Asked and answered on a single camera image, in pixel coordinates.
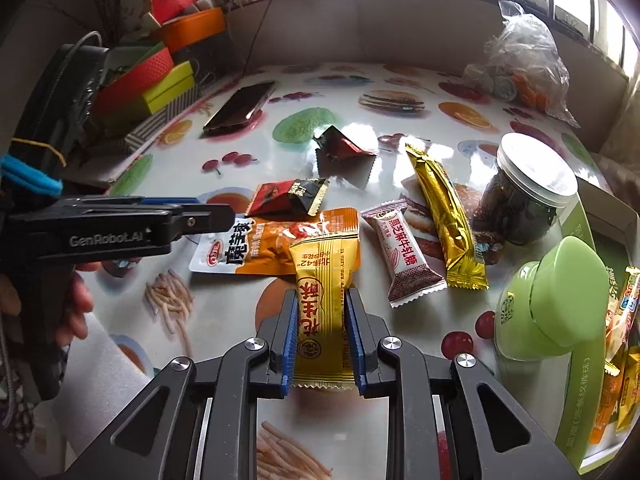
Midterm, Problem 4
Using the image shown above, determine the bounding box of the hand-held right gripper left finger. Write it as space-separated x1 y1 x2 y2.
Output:
65 287 301 480

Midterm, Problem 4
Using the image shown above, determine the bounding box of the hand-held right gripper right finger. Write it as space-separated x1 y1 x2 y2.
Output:
344 287 566 480

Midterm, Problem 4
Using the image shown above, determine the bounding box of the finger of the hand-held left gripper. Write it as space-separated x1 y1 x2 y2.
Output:
137 197 223 209
167 203 236 246

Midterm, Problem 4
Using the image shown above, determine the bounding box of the yellow candy packet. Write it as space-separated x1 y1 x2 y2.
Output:
289 236 362 389
617 375 640 434

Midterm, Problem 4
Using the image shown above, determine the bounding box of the orange snack pouch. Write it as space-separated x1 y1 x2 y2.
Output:
189 207 361 277

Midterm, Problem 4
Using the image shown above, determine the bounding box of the red black packet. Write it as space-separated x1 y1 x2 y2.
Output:
247 178 330 217

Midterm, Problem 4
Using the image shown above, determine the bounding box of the white maroon candy packet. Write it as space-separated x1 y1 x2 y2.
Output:
360 199 448 309

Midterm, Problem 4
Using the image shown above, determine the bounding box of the long gold snack packet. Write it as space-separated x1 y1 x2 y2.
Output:
404 143 490 291

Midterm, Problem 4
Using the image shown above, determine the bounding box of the dark red triangular packet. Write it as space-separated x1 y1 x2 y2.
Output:
312 125 379 162

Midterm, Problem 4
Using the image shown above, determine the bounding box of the green white cardboard box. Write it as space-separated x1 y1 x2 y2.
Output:
560 177 640 477

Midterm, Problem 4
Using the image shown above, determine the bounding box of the pile of snack packets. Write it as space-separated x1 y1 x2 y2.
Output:
589 266 640 446

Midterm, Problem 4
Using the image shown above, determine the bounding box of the person's left hand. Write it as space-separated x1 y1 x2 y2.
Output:
55 271 96 348

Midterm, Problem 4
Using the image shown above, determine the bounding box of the black white striped box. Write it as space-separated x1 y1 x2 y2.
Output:
65 82 201 186

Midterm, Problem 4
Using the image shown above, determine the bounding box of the yellow-green box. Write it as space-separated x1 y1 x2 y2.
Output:
100 60 196 132

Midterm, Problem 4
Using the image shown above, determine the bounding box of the black smartphone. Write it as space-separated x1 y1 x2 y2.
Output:
202 80 277 136

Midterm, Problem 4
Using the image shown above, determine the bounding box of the red textured box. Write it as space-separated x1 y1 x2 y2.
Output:
92 42 176 117

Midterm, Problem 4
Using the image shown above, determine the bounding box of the white foam sheet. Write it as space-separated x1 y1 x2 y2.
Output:
62 310 156 461

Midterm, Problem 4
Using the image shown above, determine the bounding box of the orange box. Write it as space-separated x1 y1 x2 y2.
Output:
152 7 227 54

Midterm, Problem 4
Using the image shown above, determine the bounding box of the fruit print tablecloth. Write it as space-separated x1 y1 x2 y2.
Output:
30 62 616 480

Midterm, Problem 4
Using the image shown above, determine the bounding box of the green cosmetic jar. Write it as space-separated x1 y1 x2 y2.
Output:
494 235 610 362

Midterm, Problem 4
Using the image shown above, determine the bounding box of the clear jar with white lid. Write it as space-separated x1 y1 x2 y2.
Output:
472 132 580 247

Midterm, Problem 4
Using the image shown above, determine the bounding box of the cream printed curtain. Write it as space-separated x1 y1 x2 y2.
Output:
595 145 640 201

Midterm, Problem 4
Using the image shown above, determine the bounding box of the clear plastic bag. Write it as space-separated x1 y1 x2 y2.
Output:
462 2 581 129

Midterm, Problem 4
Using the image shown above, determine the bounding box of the black cable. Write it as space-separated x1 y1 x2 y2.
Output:
242 0 281 79

